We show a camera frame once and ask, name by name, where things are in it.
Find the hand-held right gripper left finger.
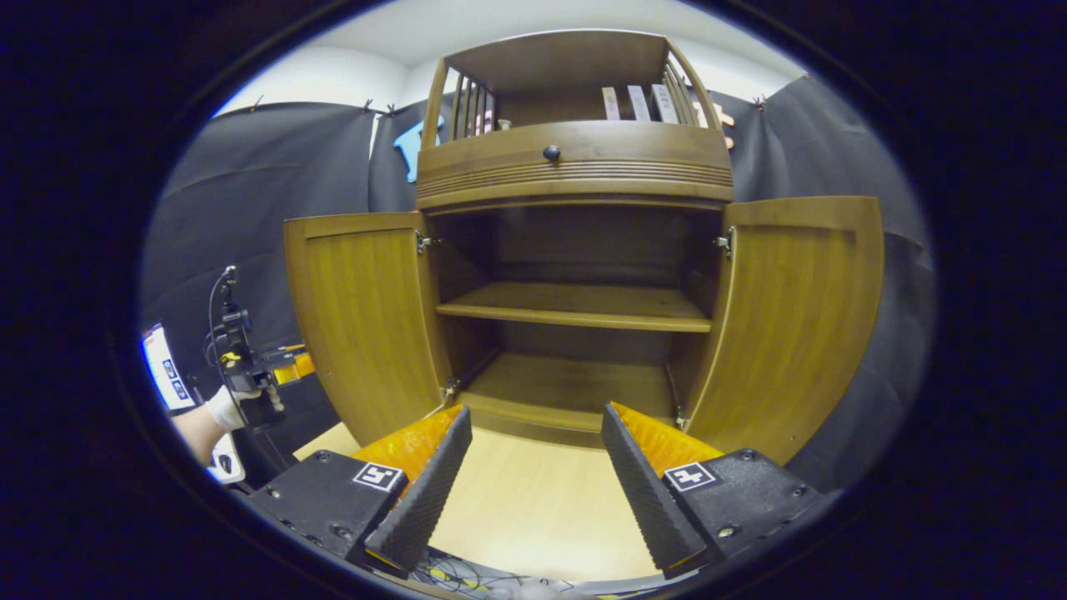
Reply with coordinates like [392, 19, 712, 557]
[248, 404, 473, 578]

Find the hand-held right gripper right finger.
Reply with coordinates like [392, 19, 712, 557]
[600, 402, 826, 580]

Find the wooden shoe cabinet door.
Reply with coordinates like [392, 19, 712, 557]
[283, 212, 455, 447]
[679, 196, 886, 466]

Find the wooden double-door shoe cabinet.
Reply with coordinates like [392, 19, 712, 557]
[414, 29, 736, 451]

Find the wooden cabinet inner shelf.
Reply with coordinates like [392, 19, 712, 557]
[435, 282, 714, 334]

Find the ribbed wooden cabinet drawer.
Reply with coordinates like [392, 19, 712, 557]
[417, 121, 734, 209]

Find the black backdrop cloth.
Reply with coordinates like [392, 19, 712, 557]
[138, 75, 936, 493]

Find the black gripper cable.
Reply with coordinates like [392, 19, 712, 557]
[207, 267, 238, 368]

